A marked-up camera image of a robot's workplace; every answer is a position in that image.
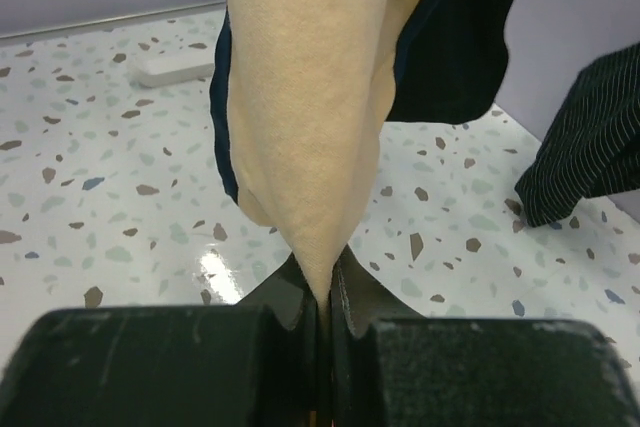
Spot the beige underwear navy trim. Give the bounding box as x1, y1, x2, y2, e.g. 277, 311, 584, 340
210, 0, 419, 302

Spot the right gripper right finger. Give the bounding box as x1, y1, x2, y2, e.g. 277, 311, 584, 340
330, 249, 639, 426

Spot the left rack base foot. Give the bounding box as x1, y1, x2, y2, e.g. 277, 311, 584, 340
129, 51, 214, 88

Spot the black pinstriped underwear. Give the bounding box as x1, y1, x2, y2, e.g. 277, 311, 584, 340
514, 44, 639, 227

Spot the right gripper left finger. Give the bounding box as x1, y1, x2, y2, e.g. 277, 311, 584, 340
1, 259, 320, 426

